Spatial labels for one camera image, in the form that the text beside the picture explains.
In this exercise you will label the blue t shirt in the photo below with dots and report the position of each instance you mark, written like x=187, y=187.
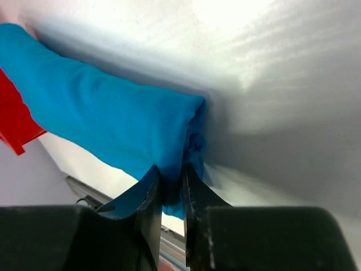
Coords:
x=125, y=125

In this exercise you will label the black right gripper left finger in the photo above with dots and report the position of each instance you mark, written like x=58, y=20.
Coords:
x=123, y=234

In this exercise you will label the red plastic tray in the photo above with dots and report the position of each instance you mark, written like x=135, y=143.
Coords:
x=17, y=126

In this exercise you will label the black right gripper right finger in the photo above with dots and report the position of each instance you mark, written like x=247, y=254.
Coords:
x=223, y=237

